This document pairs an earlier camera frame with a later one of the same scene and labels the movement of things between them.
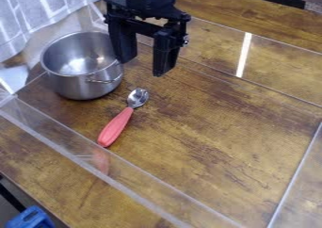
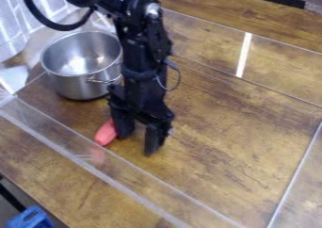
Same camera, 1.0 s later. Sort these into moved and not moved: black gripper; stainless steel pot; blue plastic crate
Moved: black gripper
Not moved: blue plastic crate; stainless steel pot
